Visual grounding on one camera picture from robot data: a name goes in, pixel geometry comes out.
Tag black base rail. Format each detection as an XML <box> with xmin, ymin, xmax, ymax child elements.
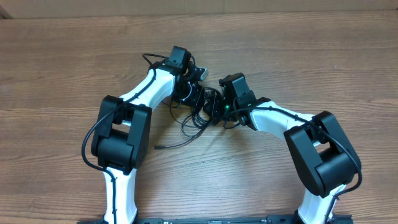
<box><xmin>77</xmin><ymin>214</ymin><xmax>354</xmax><ymax>224</ymax></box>

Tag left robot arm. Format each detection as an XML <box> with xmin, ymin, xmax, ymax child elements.
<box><xmin>88</xmin><ymin>46</ymin><xmax>206</xmax><ymax>223</ymax></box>

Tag thin black cable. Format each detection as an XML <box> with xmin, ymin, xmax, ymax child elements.
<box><xmin>154</xmin><ymin>99</ymin><xmax>215</xmax><ymax>150</ymax></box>

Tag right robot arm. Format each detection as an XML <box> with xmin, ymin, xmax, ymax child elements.
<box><xmin>203</xmin><ymin>73</ymin><xmax>363</xmax><ymax>223</ymax></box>

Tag thick black cable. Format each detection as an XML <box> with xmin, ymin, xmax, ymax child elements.
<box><xmin>180</xmin><ymin>86</ymin><xmax>223</xmax><ymax>128</ymax></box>

